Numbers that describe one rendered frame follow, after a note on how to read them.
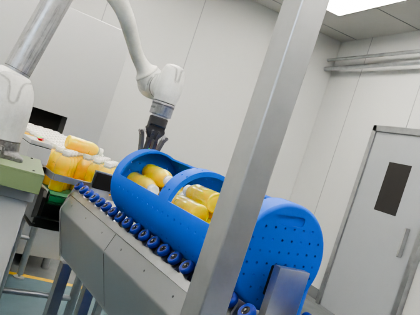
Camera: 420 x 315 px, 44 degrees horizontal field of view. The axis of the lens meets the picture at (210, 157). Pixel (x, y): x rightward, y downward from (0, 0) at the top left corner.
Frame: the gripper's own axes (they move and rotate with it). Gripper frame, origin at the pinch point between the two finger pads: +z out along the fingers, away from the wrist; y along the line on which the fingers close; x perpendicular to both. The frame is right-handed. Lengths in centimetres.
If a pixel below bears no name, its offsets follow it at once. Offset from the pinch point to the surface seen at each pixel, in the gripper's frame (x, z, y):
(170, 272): 59, 23, 9
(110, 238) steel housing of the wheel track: 15.5, 27.4, 10.5
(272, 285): 94, 12, 3
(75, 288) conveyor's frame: -76, 80, -21
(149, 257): 45, 24, 10
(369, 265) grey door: -175, 48, -371
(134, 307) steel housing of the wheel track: 46, 40, 9
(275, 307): 95, 17, 0
